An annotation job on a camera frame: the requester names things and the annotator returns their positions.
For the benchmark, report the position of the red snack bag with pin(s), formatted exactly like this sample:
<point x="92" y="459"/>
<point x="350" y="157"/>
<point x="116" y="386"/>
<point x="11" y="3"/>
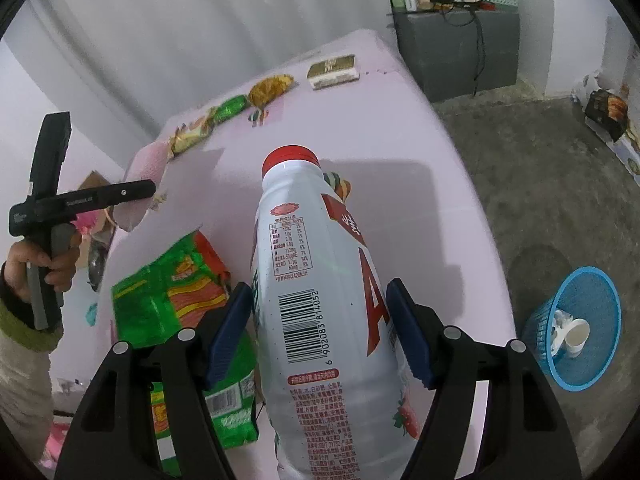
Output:
<point x="205" y="285"/>

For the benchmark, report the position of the pink floral cloth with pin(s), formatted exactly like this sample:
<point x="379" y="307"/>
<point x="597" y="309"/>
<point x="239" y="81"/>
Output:
<point x="55" y="442"/>

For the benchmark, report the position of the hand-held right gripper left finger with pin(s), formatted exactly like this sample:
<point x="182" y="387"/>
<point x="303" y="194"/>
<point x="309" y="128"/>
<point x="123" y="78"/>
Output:
<point x="230" y="330"/>

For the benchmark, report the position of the black printed box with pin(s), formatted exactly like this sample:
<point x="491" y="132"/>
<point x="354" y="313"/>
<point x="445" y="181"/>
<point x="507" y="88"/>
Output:
<point x="607" y="110"/>

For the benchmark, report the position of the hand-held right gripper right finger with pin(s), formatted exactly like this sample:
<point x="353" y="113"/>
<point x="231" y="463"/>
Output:
<point x="407" y="330"/>

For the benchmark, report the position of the white paper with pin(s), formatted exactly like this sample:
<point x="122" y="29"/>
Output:
<point x="559" y="327"/>

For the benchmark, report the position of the grey cabinet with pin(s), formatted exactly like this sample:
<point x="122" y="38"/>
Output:
<point x="450" y="60"/>

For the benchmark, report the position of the green candy wrapper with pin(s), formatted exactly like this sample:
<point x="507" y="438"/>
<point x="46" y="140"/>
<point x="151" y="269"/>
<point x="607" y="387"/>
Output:
<point x="230" y="109"/>

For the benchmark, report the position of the golden snack wrapper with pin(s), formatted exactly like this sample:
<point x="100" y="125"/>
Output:
<point x="270" y="87"/>

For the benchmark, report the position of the pink checked table cover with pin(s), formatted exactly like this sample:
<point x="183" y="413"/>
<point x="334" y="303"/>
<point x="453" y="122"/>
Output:
<point x="425" y="210"/>

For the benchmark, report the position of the person's left hand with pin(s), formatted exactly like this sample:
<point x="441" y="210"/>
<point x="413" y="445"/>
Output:
<point x="17" y="265"/>

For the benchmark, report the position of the person's left forearm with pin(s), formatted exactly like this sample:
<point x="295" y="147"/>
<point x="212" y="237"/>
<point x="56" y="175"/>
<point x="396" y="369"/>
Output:
<point x="25" y="385"/>

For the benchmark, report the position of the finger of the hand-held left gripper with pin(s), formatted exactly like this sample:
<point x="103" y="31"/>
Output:
<point x="132" y="192"/>

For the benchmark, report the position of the white printed box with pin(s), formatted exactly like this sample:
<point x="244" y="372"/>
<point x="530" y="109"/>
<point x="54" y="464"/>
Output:
<point x="629" y="152"/>

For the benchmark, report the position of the brown cardboard box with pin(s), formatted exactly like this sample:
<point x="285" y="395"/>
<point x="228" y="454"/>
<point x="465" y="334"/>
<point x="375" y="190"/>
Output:
<point x="92" y="179"/>

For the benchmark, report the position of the white bottle red label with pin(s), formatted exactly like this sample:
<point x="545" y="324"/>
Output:
<point x="320" y="285"/>

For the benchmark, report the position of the pink plastic bag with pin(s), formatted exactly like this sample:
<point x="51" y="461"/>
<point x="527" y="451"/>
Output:
<point x="87" y="221"/>

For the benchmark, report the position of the white curtain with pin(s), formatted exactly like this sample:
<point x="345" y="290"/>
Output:
<point x="200" y="20"/>

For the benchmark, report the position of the gold white small box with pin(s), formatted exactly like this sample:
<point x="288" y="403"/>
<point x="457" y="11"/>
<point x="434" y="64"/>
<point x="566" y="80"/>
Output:
<point x="332" y="72"/>

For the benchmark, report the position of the blue plastic wastebasket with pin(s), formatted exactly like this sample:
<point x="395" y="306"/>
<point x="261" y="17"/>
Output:
<point x="590" y="375"/>

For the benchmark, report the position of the yellow biscuit packet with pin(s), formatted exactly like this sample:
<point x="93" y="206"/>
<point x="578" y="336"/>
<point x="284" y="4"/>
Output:
<point x="190" y="132"/>

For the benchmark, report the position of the green snack bag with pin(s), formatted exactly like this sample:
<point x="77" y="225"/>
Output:
<point x="145" y="310"/>

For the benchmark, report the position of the white paper cup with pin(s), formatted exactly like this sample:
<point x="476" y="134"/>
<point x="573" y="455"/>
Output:
<point x="577" y="335"/>

